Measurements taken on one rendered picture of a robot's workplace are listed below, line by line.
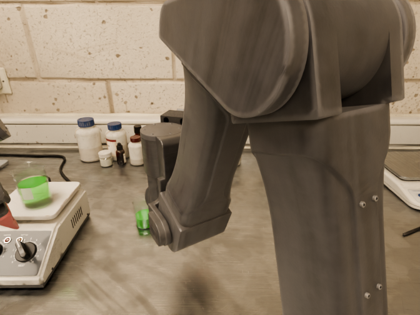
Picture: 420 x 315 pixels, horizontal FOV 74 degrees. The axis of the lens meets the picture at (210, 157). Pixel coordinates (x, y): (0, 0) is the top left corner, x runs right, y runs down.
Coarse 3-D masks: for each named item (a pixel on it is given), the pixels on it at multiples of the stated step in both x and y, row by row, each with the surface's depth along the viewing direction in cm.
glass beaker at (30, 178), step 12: (24, 168) 50; (36, 168) 51; (24, 180) 46; (36, 180) 47; (48, 180) 51; (24, 192) 47; (36, 192) 48; (48, 192) 50; (24, 204) 49; (36, 204) 49; (48, 204) 50
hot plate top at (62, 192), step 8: (56, 184) 57; (64, 184) 57; (72, 184) 57; (16, 192) 54; (56, 192) 54; (64, 192) 54; (72, 192) 55; (16, 200) 52; (56, 200) 52; (64, 200) 52; (16, 208) 50; (48, 208) 50; (56, 208) 50; (16, 216) 48; (24, 216) 48; (32, 216) 48; (40, 216) 48; (48, 216) 48; (56, 216) 49
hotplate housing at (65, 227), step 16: (80, 192) 58; (64, 208) 53; (80, 208) 57; (32, 224) 48; (48, 224) 48; (64, 224) 50; (80, 224) 57; (64, 240) 50; (48, 256) 46; (48, 272) 45
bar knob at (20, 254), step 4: (16, 244) 44; (20, 244) 44; (24, 244) 45; (28, 244) 46; (32, 244) 46; (20, 248) 44; (24, 248) 44; (28, 248) 45; (32, 248) 45; (36, 248) 46; (16, 252) 45; (20, 252) 44; (24, 252) 44; (28, 252) 45; (32, 252) 45; (16, 256) 45; (20, 256) 43; (24, 256) 43; (28, 256) 44; (32, 256) 45; (20, 260) 44; (24, 260) 44; (28, 260) 45
